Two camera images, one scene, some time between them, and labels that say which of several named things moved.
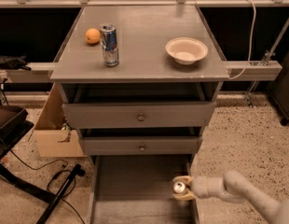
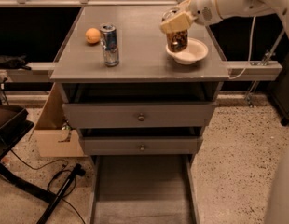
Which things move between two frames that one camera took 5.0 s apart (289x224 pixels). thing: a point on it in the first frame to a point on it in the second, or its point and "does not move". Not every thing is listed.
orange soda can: [178, 187] to [177, 40]
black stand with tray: [11, 125] does not move
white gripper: [199, 187] to [202, 7]
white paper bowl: [186, 50] does not move
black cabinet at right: [282, 90] does not move
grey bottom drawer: [139, 189] does not move
